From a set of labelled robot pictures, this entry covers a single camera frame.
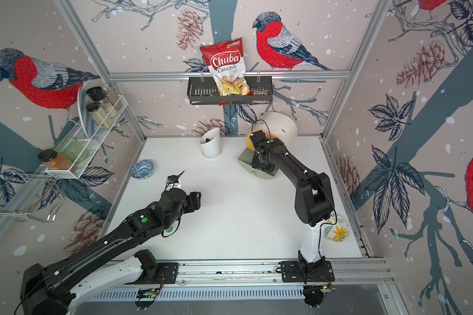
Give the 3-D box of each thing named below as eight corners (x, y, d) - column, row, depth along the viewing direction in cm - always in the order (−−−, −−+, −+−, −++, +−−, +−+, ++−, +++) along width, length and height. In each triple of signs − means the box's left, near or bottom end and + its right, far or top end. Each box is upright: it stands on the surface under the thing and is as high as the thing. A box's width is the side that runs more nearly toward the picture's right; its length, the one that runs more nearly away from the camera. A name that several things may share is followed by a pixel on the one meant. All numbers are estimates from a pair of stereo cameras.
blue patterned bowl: (129, 182, 102) (125, 177, 99) (137, 164, 110) (133, 159, 107) (151, 182, 102) (148, 177, 99) (158, 164, 110) (155, 159, 107)
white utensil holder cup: (202, 157, 111) (197, 140, 100) (204, 144, 118) (200, 126, 107) (220, 157, 111) (218, 140, 100) (222, 144, 118) (219, 126, 107)
